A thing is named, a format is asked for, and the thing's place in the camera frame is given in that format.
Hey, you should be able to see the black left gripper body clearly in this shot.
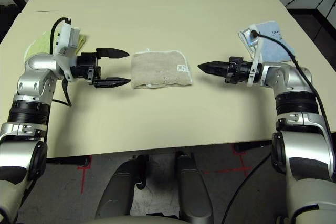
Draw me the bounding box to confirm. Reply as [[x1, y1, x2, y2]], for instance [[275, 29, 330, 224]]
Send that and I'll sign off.
[[70, 51, 102, 86]]

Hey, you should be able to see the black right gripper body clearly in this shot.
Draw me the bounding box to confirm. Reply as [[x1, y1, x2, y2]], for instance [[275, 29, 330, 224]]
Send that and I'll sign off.
[[224, 56, 255, 84]]

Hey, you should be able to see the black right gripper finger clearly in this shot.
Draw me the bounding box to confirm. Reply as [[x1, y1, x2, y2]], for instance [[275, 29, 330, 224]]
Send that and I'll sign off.
[[198, 68, 229, 78], [197, 61, 230, 71]]

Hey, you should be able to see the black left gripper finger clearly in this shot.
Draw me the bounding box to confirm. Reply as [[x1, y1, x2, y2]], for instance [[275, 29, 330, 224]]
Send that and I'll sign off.
[[93, 77, 132, 89], [95, 47, 130, 60]]

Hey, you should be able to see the beige towel white trim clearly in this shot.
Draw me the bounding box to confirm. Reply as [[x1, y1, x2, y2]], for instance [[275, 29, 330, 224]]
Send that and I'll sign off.
[[130, 48, 194, 90]]

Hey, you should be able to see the folded blue towel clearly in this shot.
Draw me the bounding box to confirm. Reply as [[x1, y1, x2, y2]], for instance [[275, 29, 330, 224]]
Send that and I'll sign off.
[[238, 20, 299, 63]]

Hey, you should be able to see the folded green towel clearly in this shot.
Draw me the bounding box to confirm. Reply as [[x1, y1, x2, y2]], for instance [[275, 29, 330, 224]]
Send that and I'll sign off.
[[23, 31, 87, 62]]

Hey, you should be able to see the black low platform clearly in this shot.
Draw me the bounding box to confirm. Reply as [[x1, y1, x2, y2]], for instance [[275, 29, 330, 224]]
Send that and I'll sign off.
[[287, 8, 336, 51]]

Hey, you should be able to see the black foam floor mat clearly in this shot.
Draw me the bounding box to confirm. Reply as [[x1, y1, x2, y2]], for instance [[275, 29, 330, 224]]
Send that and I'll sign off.
[[0, 3, 24, 44]]

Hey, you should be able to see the beige robot torso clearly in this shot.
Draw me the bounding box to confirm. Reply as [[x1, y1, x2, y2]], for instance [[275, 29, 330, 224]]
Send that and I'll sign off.
[[86, 215, 184, 224]]

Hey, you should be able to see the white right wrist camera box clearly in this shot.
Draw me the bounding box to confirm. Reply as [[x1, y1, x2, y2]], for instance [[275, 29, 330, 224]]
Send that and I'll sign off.
[[237, 24, 264, 88]]

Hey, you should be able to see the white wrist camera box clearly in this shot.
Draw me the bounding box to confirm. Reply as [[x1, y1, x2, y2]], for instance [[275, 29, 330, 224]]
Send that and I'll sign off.
[[237, 24, 264, 88], [53, 23, 81, 82]]

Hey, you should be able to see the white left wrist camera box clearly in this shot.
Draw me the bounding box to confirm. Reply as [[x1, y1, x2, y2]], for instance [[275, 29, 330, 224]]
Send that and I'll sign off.
[[53, 23, 81, 82]]

